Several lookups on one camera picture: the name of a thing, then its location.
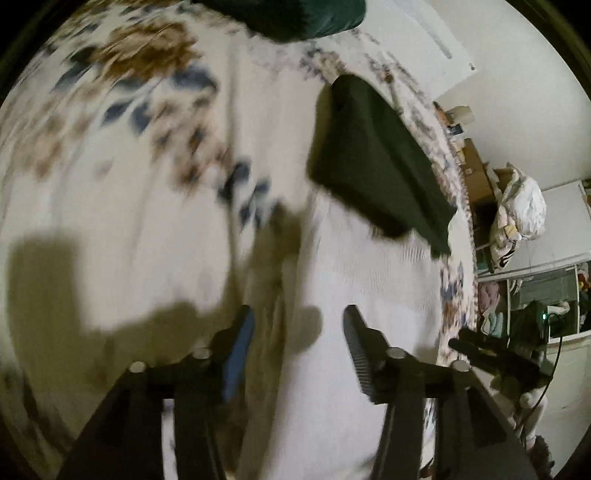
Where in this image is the white knit sweater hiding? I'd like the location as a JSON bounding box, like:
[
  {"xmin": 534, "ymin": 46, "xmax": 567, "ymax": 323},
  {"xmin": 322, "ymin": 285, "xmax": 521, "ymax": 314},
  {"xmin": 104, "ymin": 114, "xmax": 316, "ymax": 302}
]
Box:
[{"xmin": 235, "ymin": 185, "xmax": 474, "ymax": 480}]

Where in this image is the large brown cardboard box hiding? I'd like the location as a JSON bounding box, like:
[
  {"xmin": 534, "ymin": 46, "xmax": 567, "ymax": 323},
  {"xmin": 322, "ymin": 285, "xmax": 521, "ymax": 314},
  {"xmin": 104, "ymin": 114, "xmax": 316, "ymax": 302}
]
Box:
[{"xmin": 461, "ymin": 137, "xmax": 514, "ymax": 210}]

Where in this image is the floral bed sheet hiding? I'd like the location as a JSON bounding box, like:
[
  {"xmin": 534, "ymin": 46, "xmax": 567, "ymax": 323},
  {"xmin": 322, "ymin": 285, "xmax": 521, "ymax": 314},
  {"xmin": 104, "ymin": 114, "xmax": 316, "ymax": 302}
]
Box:
[{"xmin": 0, "ymin": 0, "xmax": 480, "ymax": 480}]

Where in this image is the dark green pillow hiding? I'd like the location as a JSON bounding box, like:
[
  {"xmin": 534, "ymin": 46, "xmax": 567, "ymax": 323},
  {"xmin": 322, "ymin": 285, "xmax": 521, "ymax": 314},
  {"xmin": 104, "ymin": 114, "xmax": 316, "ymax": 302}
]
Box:
[{"xmin": 191, "ymin": 0, "xmax": 368, "ymax": 45}]

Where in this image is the white nightstand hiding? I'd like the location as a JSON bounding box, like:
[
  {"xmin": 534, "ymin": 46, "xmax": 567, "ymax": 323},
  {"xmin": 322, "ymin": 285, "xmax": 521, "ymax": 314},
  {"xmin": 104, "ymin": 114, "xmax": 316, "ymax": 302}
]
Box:
[{"xmin": 434, "ymin": 117, "xmax": 468, "ymax": 155}]

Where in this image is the black cable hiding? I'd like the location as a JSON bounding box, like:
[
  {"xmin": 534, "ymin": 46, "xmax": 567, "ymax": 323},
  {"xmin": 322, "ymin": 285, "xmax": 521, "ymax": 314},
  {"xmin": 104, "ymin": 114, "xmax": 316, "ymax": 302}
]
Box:
[{"xmin": 519, "ymin": 318, "xmax": 565, "ymax": 437}]

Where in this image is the pile of white clothes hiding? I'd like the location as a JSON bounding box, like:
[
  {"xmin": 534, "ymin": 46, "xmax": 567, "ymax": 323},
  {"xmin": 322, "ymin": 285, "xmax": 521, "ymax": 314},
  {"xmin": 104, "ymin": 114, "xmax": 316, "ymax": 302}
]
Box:
[{"xmin": 488, "ymin": 163, "xmax": 548, "ymax": 274}]

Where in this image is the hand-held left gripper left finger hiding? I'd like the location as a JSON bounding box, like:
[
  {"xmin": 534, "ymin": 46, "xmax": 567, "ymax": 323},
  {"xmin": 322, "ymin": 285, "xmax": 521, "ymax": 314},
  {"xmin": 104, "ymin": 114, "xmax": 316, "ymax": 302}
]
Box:
[{"xmin": 55, "ymin": 305, "xmax": 256, "ymax": 480}]

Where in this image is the white bed headboard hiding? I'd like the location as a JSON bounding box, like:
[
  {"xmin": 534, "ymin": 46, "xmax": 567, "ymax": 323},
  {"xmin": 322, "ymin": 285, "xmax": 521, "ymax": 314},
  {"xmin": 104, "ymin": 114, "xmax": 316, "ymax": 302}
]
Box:
[{"xmin": 365, "ymin": 0, "xmax": 476, "ymax": 100}]

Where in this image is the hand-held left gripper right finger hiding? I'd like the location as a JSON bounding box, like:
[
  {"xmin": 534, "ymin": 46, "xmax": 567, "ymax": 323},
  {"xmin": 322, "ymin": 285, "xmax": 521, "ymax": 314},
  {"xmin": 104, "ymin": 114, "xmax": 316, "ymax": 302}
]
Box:
[{"xmin": 343, "ymin": 305, "xmax": 541, "ymax": 480}]

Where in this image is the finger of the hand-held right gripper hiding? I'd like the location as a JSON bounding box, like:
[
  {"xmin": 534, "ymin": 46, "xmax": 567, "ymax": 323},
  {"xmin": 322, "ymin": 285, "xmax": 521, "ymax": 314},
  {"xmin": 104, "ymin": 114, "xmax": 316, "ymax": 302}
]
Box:
[{"xmin": 449, "ymin": 327, "xmax": 553, "ymax": 389}]

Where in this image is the black folded cloth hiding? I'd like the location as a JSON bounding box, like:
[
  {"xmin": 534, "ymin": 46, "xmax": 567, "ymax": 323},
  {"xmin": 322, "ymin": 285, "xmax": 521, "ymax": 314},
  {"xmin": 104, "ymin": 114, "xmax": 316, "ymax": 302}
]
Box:
[{"xmin": 307, "ymin": 74, "xmax": 458, "ymax": 257}]

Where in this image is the person's right forearm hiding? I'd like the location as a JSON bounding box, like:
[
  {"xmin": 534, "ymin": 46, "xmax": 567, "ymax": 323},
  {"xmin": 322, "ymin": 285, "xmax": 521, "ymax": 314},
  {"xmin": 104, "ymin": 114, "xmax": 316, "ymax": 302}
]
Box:
[{"xmin": 512, "ymin": 385, "xmax": 551, "ymax": 444}]

